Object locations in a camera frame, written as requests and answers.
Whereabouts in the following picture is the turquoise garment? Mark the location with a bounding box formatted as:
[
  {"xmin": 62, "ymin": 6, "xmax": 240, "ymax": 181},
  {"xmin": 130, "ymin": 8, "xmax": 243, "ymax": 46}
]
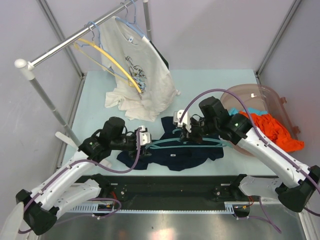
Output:
[{"xmin": 228, "ymin": 107, "xmax": 268, "ymax": 117}]

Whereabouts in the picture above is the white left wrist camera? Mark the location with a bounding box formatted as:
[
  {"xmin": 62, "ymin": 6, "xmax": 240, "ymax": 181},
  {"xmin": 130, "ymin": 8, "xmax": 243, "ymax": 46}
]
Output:
[{"xmin": 136, "ymin": 125, "xmax": 152, "ymax": 146}]

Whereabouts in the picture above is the green hanger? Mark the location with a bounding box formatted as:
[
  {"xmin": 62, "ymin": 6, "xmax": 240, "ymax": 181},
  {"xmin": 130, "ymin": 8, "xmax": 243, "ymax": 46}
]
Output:
[{"xmin": 145, "ymin": 137, "xmax": 233, "ymax": 150}]

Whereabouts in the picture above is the silver clothes rack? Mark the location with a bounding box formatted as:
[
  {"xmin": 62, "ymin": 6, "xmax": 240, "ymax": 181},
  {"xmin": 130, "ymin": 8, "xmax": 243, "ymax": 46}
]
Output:
[{"xmin": 13, "ymin": 0, "xmax": 153, "ymax": 168}]

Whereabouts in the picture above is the white printed t-shirt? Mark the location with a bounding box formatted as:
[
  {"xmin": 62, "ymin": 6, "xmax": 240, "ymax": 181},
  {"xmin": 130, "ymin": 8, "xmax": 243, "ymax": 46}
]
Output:
[{"xmin": 99, "ymin": 16, "xmax": 178, "ymax": 122}]

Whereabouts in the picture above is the white slotted cable duct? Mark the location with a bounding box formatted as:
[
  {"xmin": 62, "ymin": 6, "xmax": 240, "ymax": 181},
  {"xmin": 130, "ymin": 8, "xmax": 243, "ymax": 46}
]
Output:
[{"xmin": 67, "ymin": 201, "xmax": 237, "ymax": 215}]

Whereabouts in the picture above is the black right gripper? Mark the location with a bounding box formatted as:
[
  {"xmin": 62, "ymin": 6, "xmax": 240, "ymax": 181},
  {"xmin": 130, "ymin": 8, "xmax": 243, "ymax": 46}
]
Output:
[{"xmin": 180, "ymin": 117, "xmax": 218, "ymax": 144}]

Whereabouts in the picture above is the orange garment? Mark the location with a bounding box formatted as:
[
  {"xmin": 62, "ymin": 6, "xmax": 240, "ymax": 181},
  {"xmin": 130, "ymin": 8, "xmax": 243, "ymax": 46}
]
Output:
[{"xmin": 250, "ymin": 112, "xmax": 305, "ymax": 153}]

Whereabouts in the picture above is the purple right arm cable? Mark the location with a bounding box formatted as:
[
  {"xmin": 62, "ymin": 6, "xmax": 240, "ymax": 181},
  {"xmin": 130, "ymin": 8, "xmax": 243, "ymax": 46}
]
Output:
[{"xmin": 179, "ymin": 87, "xmax": 320, "ymax": 216}]

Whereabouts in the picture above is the light blue hanger with shirt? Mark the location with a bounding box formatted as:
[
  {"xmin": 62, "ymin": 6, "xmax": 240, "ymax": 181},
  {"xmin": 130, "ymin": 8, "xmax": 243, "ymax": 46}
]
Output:
[{"xmin": 115, "ymin": 0, "xmax": 148, "ymax": 40}]

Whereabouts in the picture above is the pink translucent plastic basket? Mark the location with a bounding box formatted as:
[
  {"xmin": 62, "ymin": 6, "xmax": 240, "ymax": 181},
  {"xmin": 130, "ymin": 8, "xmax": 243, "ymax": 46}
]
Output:
[{"xmin": 219, "ymin": 83, "xmax": 301, "ymax": 157}]

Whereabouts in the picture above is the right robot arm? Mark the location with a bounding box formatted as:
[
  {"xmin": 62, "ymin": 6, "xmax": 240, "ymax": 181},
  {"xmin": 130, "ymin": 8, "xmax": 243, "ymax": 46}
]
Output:
[{"xmin": 173, "ymin": 96, "xmax": 320, "ymax": 213}]

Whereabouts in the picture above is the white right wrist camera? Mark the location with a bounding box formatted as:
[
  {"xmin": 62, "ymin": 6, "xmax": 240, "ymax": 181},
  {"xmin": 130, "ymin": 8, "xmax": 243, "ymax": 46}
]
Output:
[{"xmin": 173, "ymin": 109, "xmax": 192, "ymax": 133}]

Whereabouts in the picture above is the navy blue t-shirt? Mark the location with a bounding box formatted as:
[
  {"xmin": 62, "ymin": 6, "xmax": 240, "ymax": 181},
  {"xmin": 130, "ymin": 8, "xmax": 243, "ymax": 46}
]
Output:
[{"xmin": 116, "ymin": 116, "xmax": 225, "ymax": 172}]

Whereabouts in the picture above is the yellow hanger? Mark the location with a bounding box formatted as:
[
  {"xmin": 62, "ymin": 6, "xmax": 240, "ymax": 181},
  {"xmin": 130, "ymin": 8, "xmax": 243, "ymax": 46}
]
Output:
[{"xmin": 72, "ymin": 38, "xmax": 142, "ymax": 94}]

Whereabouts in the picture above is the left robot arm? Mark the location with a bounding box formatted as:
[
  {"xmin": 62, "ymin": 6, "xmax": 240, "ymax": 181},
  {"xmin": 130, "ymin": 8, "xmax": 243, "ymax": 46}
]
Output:
[{"xmin": 15, "ymin": 116, "xmax": 152, "ymax": 236}]

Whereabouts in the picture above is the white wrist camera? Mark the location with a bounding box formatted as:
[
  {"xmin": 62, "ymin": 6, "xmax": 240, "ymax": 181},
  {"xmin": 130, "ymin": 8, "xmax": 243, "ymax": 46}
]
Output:
[
  {"xmin": 173, "ymin": 109, "xmax": 192, "ymax": 133},
  {"xmin": 136, "ymin": 125, "xmax": 152, "ymax": 146}
]

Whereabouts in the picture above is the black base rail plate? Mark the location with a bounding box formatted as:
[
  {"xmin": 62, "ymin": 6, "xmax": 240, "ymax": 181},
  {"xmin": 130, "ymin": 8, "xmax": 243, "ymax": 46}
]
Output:
[{"xmin": 76, "ymin": 174, "xmax": 259, "ymax": 214}]

